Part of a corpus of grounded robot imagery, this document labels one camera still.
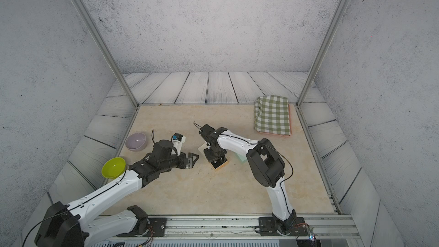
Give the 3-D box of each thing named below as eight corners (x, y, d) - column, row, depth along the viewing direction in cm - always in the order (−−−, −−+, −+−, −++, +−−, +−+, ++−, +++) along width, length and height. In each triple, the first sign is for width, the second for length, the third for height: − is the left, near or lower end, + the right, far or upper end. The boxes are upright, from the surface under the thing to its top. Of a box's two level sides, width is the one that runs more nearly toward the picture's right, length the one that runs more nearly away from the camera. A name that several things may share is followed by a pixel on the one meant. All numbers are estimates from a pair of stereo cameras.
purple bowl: (127, 153, 99) (122, 147, 94) (133, 138, 106) (129, 132, 101) (146, 153, 99) (142, 147, 94) (151, 138, 106) (148, 132, 101)
